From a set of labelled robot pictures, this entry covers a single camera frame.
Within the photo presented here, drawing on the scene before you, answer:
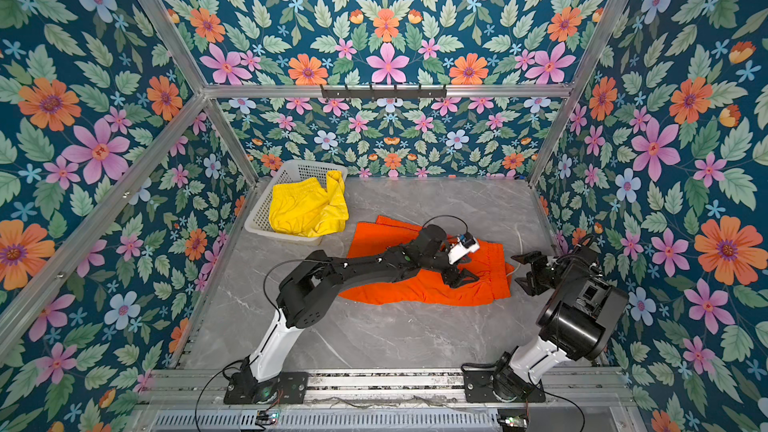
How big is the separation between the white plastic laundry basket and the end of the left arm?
34 centimetres

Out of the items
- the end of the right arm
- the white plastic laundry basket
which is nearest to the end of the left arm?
the end of the right arm

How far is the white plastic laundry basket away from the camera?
0.95m

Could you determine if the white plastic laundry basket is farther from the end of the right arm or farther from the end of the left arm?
the end of the right arm

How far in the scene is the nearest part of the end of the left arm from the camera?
0.78 metres
